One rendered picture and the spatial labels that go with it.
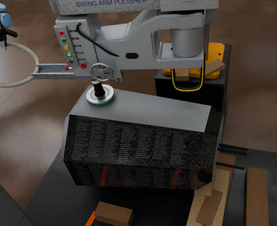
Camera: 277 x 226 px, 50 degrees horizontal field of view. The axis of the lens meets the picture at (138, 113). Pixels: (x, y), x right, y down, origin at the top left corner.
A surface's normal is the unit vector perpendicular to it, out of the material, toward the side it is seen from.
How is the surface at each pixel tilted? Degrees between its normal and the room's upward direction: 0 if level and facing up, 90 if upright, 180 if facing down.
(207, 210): 0
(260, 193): 0
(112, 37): 4
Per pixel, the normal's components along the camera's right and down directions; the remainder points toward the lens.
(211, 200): -0.13, -0.70
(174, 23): -0.15, 0.71
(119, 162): -0.29, 0.00
